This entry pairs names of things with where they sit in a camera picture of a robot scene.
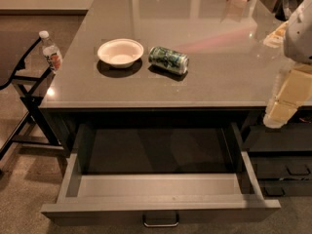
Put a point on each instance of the white paper bowl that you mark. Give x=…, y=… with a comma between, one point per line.
x=120, y=53

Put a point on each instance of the dark right side drawers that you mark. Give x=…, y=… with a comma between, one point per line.
x=281, y=158

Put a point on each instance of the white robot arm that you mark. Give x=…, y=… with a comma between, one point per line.
x=295, y=35

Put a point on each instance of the clear plastic water bottle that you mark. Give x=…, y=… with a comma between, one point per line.
x=50, y=51

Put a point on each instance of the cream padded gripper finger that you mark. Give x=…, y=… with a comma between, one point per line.
x=292, y=88

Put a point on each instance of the metal drawer handle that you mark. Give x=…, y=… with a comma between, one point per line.
x=160, y=219

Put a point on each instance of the green soda can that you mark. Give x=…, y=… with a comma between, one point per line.
x=170, y=60

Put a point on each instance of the grey top drawer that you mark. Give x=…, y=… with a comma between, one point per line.
x=116, y=175

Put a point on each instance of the black metal chair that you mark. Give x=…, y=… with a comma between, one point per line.
x=33, y=127

